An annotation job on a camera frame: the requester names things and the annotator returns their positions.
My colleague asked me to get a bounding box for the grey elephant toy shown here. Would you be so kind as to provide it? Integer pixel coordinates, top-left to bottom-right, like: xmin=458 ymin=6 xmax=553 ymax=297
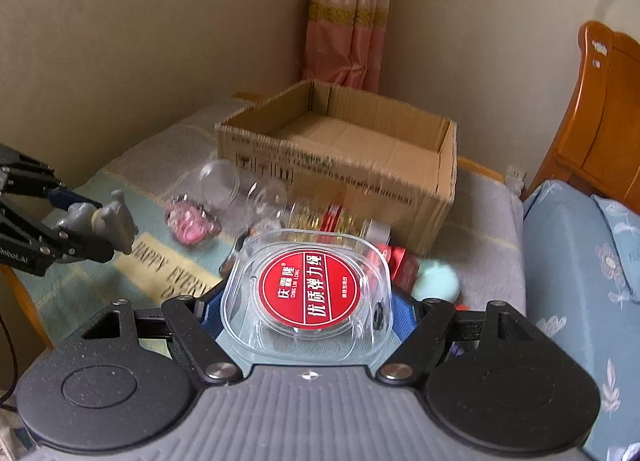
xmin=58 ymin=190 xmax=139 ymax=255

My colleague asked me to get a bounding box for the clear case red label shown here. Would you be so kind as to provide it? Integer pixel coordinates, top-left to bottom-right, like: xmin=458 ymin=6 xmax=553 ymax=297
xmin=219 ymin=229 xmax=394 ymax=366

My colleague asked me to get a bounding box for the mint green round case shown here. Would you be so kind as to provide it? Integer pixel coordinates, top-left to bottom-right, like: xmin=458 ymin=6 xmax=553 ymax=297
xmin=411 ymin=259 xmax=460 ymax=303

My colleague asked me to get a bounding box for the clear plastic jar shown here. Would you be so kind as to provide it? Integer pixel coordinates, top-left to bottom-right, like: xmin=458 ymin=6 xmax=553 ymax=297
xmin=198 ymin=160 xmax=288 ymax=222

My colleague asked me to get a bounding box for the jar of gold beads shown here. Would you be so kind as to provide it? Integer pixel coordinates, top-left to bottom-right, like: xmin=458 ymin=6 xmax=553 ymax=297
xmin=286 ymin=201 xmax=390 ymax=244

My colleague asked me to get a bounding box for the blue floral bed sheet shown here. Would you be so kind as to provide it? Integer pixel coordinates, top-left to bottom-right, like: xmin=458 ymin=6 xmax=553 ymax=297
xmin=523 ymin=180 xmax=640 ymax=460

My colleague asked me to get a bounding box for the open cardboard box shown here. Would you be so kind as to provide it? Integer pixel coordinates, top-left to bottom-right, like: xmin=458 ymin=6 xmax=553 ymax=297
xmin=215 ymin=80 xmax=458 ymax=256

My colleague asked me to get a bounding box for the blue floral pillow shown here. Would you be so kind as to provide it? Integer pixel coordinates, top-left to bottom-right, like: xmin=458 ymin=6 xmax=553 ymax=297
xmin=592 ymin=195 xmax=639 ymax=305

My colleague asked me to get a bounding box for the wooden bed headboard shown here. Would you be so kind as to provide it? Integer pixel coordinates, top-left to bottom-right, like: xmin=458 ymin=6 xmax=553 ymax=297
xmin=523 ymin=20 xmax=640 ymax=212

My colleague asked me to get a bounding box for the pink patterned curtain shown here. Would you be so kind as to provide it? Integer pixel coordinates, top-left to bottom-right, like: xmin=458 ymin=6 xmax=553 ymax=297
xmin=303 ymin=0 xmax=390 ymax=92

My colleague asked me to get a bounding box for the white wall socket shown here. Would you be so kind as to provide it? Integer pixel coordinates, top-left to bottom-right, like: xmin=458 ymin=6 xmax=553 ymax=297
xmin=504 ymin=165 xmax=526 ymax=198

